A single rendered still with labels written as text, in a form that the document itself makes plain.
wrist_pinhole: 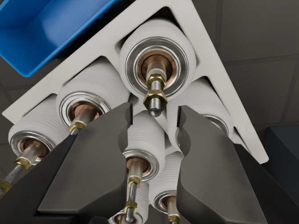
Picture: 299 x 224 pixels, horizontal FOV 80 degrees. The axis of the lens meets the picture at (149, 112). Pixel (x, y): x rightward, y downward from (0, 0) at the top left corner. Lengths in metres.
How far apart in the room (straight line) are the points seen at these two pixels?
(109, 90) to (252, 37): 0.37
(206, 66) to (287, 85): 0.34
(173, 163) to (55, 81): 0.27
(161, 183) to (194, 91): 0.18
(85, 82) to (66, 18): 0.28
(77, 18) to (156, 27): 0.31
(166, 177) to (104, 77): 0.22
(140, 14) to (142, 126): 0.18
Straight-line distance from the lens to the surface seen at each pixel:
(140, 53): 0.21
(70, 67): 0.33
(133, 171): 0.29
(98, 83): 0.25
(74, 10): 0.50
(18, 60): 0.47
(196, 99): 0.27
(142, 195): 0.44
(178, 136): 0.27
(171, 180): 0.36
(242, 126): 0.38
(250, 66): 0.53
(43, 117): 0.34
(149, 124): 0.33
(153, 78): 0.17
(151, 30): 0.21
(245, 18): 0.50
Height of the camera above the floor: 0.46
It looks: 59 degrees down
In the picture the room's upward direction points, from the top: 174 degrees counter-clockwise
